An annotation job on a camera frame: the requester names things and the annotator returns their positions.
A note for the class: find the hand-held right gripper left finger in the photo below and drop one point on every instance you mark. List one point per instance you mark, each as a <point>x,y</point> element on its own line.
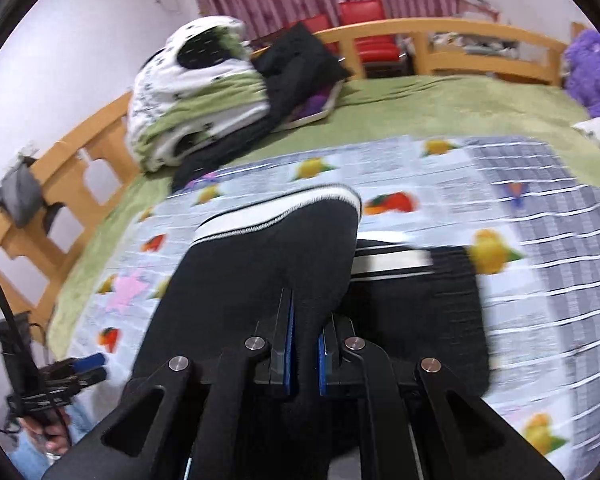
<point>286,350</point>

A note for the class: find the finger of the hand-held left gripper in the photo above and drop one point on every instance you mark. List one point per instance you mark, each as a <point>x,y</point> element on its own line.
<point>94,374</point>
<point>90,359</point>

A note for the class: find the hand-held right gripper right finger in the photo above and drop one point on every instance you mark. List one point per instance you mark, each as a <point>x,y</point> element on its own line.
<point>324,365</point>

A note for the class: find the black pants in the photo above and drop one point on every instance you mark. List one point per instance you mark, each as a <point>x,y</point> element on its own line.
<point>280,250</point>

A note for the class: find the person's left forearm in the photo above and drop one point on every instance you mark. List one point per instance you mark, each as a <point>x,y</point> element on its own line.
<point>35,460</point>

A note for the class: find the person's left hand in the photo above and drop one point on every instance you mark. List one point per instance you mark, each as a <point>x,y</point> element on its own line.
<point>55,437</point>

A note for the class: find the grey cloth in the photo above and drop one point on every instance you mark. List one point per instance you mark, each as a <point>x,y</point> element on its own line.
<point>17,192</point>

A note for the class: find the fruit print plastic tablecloth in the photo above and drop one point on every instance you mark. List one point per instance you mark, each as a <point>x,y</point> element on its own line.
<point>430,185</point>

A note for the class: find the purple cloth with white edge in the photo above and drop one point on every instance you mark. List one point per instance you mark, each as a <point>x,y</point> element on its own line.
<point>312,102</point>

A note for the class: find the white and green floral quilt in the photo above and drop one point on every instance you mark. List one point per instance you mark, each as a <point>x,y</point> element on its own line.
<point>165,90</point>

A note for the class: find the pile of black clothes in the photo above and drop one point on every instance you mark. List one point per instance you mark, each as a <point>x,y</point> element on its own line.
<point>300,65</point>

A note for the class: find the green bed blanket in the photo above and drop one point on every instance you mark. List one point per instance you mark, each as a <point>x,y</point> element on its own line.
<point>430,100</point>

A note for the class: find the red chair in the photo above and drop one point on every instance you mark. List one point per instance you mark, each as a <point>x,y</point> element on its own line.
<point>320,27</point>
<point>370,30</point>

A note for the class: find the purple plush toy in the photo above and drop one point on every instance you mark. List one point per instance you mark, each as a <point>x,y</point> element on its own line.
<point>595,75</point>

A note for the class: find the wooden bed frame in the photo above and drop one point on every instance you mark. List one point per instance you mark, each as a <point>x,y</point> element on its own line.
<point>480,67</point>

